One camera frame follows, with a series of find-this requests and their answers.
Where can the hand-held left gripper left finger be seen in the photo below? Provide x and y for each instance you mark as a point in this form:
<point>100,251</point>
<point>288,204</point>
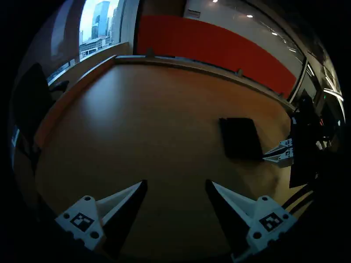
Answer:
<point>90,215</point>

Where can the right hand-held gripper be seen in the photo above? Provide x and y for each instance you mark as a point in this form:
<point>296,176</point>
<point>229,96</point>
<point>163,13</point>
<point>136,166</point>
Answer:
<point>304,142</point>

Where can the black towel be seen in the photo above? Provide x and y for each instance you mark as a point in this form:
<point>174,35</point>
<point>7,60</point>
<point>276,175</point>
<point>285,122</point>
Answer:
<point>240,137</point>

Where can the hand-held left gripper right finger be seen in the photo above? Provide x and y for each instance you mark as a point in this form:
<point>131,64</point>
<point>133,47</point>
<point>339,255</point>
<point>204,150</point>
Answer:
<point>260,219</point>

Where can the red desk screen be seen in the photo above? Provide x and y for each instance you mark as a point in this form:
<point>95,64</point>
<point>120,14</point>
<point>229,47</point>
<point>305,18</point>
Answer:
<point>219,52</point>

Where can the black office chair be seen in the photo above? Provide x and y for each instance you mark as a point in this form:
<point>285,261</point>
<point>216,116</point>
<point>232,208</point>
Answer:
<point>33,101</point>

